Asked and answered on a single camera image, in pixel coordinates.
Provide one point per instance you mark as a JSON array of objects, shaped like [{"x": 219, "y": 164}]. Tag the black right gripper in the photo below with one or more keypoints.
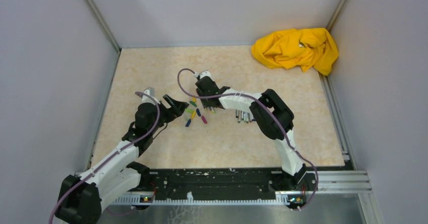
[{"x": 205, "y": 103}]

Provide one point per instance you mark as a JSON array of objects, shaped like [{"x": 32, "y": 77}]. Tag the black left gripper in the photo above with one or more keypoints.
[{"x": 177, "y": 108}]

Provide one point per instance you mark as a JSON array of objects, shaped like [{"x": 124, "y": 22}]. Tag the blue pen cap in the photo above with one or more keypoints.
[{"x": 188, "y": 123}]

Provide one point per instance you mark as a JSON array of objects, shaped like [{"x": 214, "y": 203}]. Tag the purple pen cap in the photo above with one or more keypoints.
[{"x": 204, "y": 119}]

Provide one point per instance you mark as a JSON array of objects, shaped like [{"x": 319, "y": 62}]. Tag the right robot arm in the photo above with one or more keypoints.
[{"x": 273, "y": 117}]

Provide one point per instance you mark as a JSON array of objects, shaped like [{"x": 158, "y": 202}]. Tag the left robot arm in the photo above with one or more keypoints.
[{"x": 84, "y": 197}]

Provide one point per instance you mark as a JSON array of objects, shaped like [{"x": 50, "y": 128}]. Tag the yellow cloth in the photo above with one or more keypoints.
[{"x": 304, "y": 48}]

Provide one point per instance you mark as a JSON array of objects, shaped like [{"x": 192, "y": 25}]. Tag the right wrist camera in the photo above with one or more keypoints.
[{"x": 203, "y": 74}]

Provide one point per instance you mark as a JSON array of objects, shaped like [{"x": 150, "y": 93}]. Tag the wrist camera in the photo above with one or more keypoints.
[
  {"x": 203, "y": 74},
  {"x": 149, "y": 95}
]

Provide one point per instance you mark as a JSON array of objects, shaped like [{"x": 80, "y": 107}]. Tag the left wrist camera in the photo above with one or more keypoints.
[{"x": 149, "y": 95}]

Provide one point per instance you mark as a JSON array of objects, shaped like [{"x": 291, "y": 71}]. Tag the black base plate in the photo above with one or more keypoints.
[{"x": 222, "y": 184}]

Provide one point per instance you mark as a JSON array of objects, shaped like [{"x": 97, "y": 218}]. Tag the aluminium frame rail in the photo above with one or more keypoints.
[{"x": 328, "y": 180}]

